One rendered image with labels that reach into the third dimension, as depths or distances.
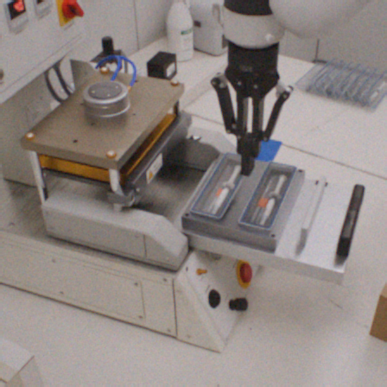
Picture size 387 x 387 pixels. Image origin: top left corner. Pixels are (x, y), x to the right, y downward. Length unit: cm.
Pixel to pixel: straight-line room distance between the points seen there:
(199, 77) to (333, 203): 88
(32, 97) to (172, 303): 46
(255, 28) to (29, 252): 59
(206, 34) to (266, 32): 112
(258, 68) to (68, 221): 41
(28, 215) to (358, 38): 265
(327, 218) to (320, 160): 54
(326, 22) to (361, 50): 279
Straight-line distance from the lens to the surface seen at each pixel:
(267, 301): 115
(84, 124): 99
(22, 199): 115
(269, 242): 92
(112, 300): 108
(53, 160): 102
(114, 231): 95
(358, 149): 159
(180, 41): 187
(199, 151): 114
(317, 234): 97
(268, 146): 156
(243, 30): 81
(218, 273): 106
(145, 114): 100
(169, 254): 93
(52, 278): 113
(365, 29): 343
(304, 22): 69
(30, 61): 104
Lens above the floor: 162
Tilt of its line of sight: 39 degrees down
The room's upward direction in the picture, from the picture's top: straight up
